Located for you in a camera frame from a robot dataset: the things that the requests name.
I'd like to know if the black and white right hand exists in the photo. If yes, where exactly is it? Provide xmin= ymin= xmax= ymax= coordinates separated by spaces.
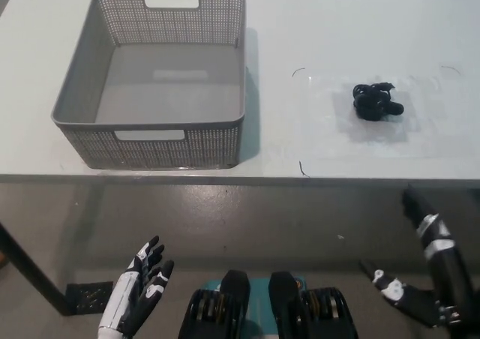
xmin=358 ymin=259 xmax=441 ymax=328

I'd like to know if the white and black left hand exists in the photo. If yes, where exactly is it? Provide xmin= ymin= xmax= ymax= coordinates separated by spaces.
xmin=97 ymin=235 xmax=176 ymax=339

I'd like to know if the black table foot plate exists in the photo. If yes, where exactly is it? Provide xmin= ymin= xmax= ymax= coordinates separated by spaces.
xmin=66 ymin=281 xmax=114 ymax=316

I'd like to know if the black metal table leg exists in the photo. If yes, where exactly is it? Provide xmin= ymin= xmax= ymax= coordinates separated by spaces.
xmin=0 ymin=221 xmax=74 ymax=314

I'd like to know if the grey perforated plastic basket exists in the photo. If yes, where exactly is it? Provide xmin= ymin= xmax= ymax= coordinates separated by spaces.
xmin=50 ymin=0 xmax=248 ymax=170

